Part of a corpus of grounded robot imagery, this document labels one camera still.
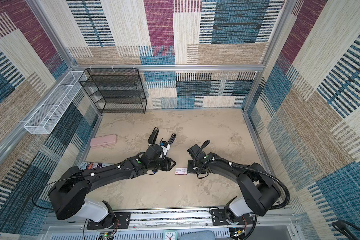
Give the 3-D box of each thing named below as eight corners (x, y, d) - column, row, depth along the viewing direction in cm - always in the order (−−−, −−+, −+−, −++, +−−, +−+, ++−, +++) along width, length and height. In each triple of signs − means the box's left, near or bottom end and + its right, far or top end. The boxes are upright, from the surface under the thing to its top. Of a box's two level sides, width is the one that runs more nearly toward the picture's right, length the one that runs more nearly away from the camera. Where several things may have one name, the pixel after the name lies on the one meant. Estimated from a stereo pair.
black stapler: (148, 145, 102) (147, 140, 98) (155, 130, 110) (154, 126, 106) (153, 146, 102) (152, 141, 98) (159, 131, 110) (158, 127, 105)
